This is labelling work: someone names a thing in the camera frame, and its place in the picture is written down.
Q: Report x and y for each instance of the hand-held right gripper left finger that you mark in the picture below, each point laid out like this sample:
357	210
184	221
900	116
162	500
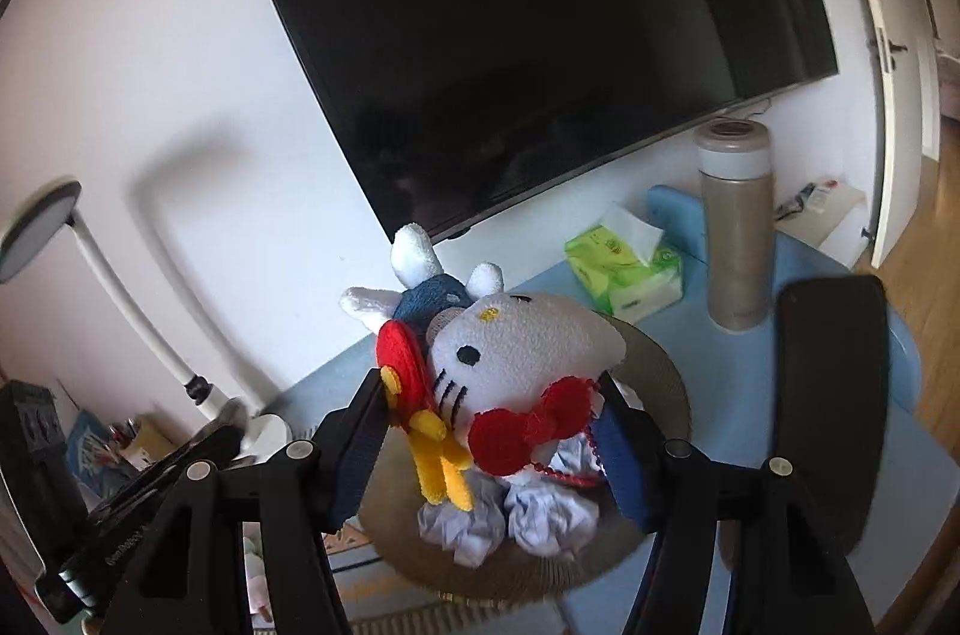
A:
360	447

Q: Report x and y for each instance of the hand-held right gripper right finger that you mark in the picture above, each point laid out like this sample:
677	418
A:
622	462

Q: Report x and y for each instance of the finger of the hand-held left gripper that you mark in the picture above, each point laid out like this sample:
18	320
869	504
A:
217	440

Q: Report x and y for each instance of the round woven basket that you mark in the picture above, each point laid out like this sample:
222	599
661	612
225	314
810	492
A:
525	571

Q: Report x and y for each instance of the white cat plush toy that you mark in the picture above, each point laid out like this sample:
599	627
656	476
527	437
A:
525	343

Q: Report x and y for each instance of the tan pen cup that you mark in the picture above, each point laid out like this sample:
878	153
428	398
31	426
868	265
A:
150	444

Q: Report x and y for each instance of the red yellow plush toy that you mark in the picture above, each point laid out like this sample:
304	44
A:
442	447

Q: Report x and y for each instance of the blue picture book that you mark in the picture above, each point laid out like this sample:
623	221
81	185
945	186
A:
94	455

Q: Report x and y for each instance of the green tissue pack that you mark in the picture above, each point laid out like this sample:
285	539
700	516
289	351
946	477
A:
622	275

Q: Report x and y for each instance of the black flat object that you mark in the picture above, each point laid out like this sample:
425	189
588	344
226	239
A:
832	395

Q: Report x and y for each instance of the beige thermos bottle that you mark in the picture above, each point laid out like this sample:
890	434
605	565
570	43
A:
735	230

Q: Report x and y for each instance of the white desk lamp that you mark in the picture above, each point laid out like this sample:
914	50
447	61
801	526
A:
37	226

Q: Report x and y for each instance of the black television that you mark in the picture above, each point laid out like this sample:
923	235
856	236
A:
487	43

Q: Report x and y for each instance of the white door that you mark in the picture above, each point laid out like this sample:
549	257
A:
892	80

